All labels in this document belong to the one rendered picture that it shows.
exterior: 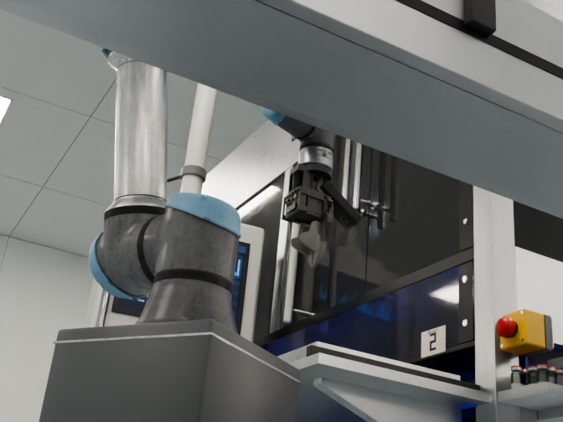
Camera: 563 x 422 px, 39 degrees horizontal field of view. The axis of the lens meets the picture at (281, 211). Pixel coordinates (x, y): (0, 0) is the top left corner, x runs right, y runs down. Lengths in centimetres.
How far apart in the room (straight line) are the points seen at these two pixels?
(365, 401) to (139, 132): 67
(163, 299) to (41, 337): 597
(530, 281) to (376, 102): 123
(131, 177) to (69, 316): 589
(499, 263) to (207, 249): 80
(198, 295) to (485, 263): 82
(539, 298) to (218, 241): 88
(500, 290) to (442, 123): 112
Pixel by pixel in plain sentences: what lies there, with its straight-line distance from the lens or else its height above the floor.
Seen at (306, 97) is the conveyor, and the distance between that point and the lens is 61.
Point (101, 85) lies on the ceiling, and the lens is 469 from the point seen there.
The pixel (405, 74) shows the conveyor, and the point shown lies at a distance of 58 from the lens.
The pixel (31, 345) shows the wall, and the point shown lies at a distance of 703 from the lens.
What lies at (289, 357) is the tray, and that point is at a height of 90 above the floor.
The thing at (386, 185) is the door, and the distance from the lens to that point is 219.
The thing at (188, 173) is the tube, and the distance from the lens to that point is 267.
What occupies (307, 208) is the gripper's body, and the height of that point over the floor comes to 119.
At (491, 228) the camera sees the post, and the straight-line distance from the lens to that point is 177.
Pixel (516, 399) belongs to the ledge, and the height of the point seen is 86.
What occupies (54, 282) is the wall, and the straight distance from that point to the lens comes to 719.
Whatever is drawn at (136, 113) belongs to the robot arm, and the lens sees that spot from 133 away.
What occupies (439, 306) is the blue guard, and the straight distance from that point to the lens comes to 185.
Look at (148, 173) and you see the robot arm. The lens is 129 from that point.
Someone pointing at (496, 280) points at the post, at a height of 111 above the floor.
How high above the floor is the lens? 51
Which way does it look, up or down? 25 degrees up
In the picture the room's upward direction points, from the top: 6 degrees clockwise
